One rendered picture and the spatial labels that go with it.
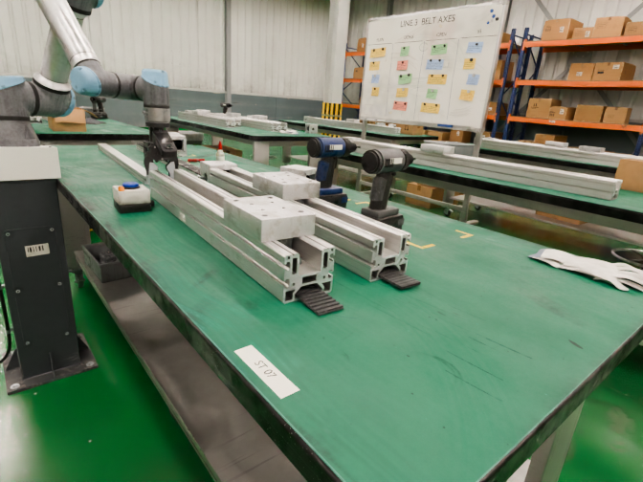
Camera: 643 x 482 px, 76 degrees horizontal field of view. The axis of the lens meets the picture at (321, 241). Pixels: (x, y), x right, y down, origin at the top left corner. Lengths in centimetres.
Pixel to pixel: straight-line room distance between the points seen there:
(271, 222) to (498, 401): 42
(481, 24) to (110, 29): 1016
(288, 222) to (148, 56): 1220
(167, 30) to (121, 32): 119
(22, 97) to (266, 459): 139
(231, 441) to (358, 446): 82
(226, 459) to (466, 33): 364
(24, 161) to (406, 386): 146
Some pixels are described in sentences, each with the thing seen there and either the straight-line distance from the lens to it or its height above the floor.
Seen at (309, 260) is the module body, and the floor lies 83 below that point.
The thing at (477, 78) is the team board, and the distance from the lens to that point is 392.
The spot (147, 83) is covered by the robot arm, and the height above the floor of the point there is 111.
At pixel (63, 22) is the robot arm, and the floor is 126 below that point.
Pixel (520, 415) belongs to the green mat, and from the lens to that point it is 55.
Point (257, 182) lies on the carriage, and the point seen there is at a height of 89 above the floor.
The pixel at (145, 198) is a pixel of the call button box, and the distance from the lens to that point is 122.
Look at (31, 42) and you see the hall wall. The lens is 1230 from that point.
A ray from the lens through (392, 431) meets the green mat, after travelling 47.
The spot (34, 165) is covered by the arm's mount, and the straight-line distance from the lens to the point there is 171.
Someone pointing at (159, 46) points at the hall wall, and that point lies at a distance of 1295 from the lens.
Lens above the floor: 110
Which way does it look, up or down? 19 degrees down
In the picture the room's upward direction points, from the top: 4 degrees clockwise
